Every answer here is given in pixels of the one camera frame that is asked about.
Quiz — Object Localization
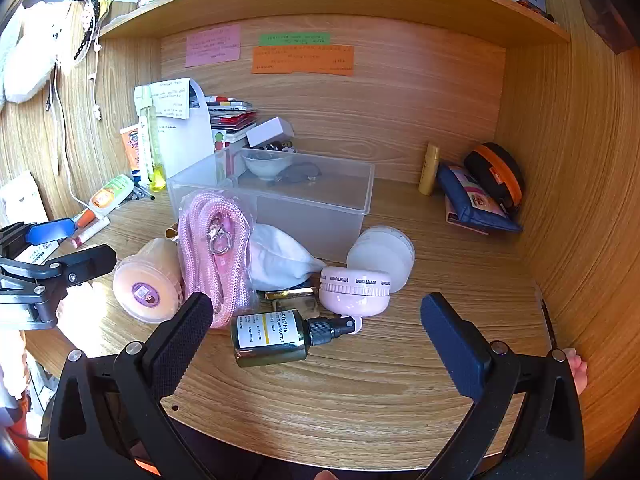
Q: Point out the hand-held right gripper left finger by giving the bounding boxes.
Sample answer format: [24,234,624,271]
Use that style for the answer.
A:
[47,291,231,480]

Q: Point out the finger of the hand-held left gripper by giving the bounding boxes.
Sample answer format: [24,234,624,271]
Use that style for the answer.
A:
[0,244,118,331]
[0,217,76,261]

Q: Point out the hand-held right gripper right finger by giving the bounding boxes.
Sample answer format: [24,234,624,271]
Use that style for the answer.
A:
[420,292,586,480]

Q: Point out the peach round jar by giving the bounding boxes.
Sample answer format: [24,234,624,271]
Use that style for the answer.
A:
[112,238,183,324]

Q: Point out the dark green spray bottle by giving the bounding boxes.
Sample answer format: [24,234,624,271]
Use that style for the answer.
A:
[231,308,363,368]

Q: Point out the pink rope lanyard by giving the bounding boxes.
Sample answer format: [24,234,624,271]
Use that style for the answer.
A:
[177,191,256,330]

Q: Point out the pink round container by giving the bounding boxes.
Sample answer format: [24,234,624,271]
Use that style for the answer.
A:
[319,265,393,318]

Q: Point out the white round jar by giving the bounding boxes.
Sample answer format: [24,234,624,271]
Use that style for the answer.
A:
[346,225,416,294]

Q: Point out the blue razor blade box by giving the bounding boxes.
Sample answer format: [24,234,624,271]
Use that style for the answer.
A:
[264,282,321,303]

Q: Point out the white cloth drawstring pouch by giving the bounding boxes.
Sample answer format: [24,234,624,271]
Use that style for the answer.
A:
[247,222,327,292]

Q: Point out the translucent plastic storage box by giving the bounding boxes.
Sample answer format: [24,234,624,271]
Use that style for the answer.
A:
[166,147,376,265]

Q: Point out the pink and white pen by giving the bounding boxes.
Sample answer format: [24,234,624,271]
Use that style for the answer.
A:
[70,216,111,248]

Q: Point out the wooden desk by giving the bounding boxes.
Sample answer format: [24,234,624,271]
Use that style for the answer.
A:
[22,175,556,473]

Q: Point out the orange sunscreen tube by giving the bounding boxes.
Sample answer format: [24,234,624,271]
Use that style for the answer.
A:
[119,125,151,183]

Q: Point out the small metal plate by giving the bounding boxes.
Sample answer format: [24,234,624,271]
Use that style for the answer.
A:
[272,297,319,318]

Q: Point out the yellow-green spray bottle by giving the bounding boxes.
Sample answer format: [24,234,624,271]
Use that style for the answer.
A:
[134,85,166,192]

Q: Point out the pink notebook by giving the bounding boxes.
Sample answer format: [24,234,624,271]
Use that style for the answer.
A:
[445,207,493,236]

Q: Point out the person's orange clothing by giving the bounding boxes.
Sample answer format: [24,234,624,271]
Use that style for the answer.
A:
[0,330,36,461]

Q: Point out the blue zip pouch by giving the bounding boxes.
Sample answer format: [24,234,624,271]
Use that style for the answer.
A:
[436,162,523,235]

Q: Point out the white file holder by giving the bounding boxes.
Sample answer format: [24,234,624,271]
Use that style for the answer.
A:
[150,77,216,181]

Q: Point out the white plush toy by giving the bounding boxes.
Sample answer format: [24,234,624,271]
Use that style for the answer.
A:
[0,0,76,106]

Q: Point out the white paper note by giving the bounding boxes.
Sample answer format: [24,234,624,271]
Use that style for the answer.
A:
[150,77,192,120]

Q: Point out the black and orange case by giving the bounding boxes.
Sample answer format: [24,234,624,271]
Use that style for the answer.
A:
[463,142,526,218]

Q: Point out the yellow tube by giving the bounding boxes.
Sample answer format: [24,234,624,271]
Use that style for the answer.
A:
[418,142,441,196]

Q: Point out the white ceramic bowl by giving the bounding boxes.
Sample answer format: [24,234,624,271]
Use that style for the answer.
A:
[241,149,295,181]

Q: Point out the stack of red cards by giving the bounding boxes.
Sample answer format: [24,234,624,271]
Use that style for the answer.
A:
[206,95,258,143]

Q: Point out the black headband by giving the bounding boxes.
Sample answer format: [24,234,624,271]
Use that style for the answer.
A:
[72,0,101,66]

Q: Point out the small white box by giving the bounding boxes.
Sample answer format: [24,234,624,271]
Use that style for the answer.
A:
[246,116,296,150]

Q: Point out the pink sticky note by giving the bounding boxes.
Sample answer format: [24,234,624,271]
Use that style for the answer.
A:
[185,25,242,68]

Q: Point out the orange sticky note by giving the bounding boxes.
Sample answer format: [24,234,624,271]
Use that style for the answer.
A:
[251,45,356,78]

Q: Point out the green sticky note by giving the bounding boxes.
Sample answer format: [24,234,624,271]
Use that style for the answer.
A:
[259,32,332,46]

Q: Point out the wooden shelf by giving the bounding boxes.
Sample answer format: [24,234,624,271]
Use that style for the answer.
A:
[100,0,572,47]

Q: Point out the dark cloth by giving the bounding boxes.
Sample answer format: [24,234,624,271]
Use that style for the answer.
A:
[575,0,640,56]

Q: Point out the white cable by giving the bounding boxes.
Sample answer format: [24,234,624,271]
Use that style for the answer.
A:
[47,35,103,206]

